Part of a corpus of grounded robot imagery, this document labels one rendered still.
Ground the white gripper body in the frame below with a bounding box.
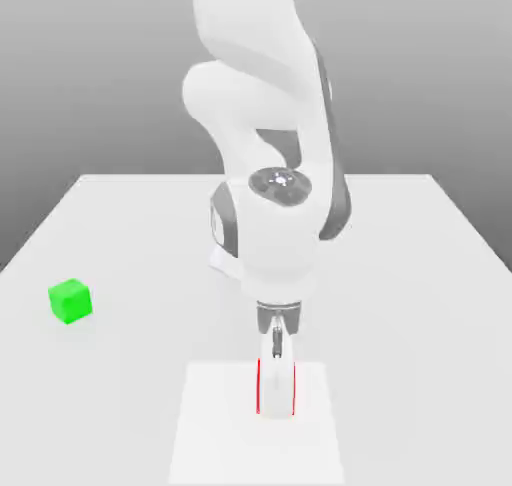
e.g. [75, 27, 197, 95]
[258, 330, 296, 420]

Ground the small red cube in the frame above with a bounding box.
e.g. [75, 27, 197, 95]
[255, 356, 298, 417]

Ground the small green cube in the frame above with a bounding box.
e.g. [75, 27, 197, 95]
[47, 277, 94, 326]

